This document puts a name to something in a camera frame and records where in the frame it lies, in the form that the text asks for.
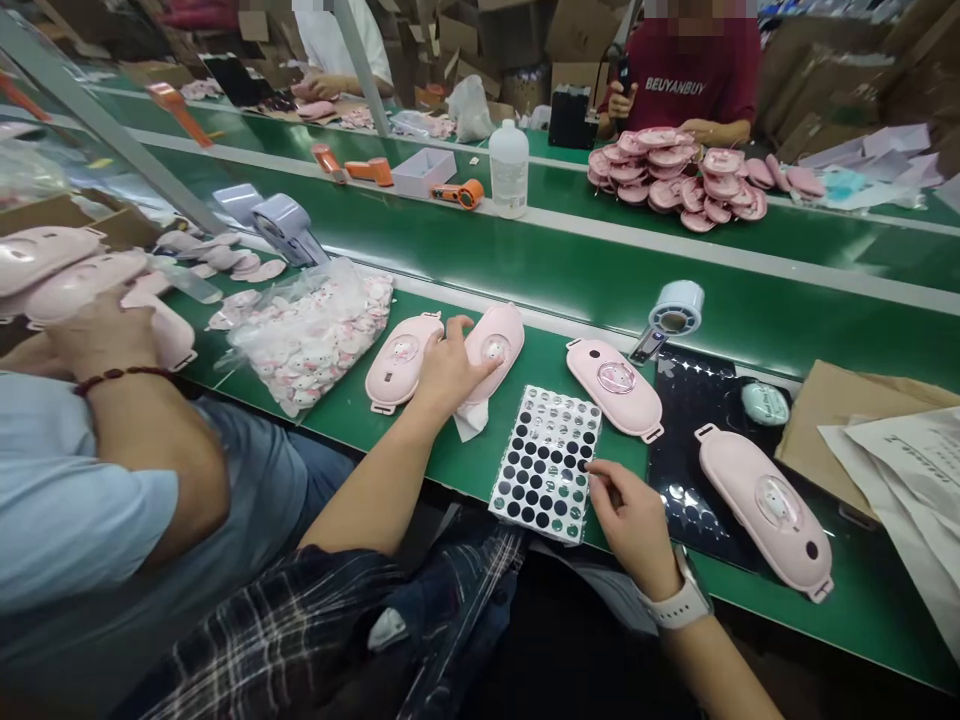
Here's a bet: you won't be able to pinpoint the black sheet of clear stickers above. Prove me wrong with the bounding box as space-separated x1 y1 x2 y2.
647 344 813 580

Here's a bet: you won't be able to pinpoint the pile of pink round pads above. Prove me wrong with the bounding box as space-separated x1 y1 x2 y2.
152 227 288 286

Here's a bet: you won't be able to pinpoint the white open cardboard box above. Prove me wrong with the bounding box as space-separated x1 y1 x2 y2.
390 146 458 201

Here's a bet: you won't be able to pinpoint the sheet of black round stickers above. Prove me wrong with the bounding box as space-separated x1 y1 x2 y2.
488 384 604 547

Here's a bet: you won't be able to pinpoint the lavender handheld fan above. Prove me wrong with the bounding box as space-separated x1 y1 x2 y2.
250 192 332 268

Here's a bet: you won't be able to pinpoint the blue packets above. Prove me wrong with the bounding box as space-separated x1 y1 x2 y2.
819 165 888 209

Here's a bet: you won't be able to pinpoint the brown paper envelope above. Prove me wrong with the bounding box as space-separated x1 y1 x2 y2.
773 359 960 520

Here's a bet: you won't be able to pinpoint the light blue handheld fan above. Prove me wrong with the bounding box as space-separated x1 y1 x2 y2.
628 279 707 367

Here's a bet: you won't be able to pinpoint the clear bag of pink badges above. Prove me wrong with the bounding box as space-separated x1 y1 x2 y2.
215 258 396 423

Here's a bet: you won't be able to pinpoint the pile of white flat boxes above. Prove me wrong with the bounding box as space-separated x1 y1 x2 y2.
797 122 948 213

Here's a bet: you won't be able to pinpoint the white plastic bottle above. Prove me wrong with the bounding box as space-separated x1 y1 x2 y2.
488 118 531 221

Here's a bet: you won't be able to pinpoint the person's left hand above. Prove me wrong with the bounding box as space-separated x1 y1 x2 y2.
412 314 506 413

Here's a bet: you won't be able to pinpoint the black box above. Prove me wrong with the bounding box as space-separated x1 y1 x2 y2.
546 83 600 150

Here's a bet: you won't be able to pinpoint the white tissue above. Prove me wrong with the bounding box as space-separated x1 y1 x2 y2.
452 395 493 443

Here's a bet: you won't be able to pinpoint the stack of brown cartons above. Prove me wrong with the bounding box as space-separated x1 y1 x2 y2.
757 0 960 163

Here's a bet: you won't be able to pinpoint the brown cardboard box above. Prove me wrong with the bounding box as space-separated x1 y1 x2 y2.
0 188 165 253

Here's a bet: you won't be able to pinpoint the small mint green case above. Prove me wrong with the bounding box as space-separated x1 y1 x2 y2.
740 380 793 427

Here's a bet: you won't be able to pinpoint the person's legs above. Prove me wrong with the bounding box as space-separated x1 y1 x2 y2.
359 509 676 720

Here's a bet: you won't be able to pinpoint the black handheld tool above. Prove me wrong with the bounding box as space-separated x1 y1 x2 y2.
609 43 637 100

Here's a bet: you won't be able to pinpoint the clear plastic tube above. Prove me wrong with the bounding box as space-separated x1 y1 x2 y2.
159 265 224 305

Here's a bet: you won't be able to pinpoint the crumpled clear plastic bag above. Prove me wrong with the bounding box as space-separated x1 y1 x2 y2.
445 73 498 145

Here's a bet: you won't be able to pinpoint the person's right hand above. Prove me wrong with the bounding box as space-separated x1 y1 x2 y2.
587 458 681 595

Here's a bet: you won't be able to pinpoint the white printed paper sheets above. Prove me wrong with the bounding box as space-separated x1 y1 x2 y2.
816 407 960 663

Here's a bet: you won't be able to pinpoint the pile of pink warmers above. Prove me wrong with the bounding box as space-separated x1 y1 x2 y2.
586 128 771 235

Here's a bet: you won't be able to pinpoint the grey metal frame post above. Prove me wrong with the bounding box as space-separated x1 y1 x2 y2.
332 0 393 138
0 11 229 235

